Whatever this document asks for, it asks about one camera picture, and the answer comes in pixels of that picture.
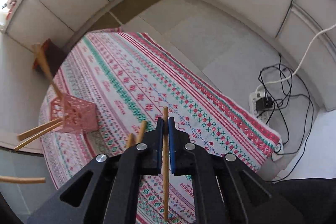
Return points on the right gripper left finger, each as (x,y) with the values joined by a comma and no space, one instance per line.
(152,156)

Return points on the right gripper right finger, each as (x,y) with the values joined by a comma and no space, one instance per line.
(179,160)

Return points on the wooden chopstick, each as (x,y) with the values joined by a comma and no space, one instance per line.
(22,180)
(41,58)
(141,131)
(130,141)
(165,160)
(38,129)
(36,136)

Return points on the pink perforated utensil basket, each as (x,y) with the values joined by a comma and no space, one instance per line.
(77,115)

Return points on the wooden chopstick on cloth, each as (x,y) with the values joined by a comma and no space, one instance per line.
(130,141)
(141,131)

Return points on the patterned red green tablecloth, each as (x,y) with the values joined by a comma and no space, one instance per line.
(131,79)

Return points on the white power strip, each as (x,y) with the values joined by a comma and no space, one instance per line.
(263,116)

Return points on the black power adapter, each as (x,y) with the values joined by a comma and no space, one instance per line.
(263,104)

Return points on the wooden chopstick in basket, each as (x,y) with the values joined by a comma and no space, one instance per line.
(36,136)
(41,58)
(38,129)

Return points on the brown floor mat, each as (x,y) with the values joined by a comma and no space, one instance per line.
(105,22)
(128,9)

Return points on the dark bin with red rim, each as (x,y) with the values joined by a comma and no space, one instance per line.
(54,56)

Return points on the red item on counter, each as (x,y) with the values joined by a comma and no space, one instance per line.
(11,4)

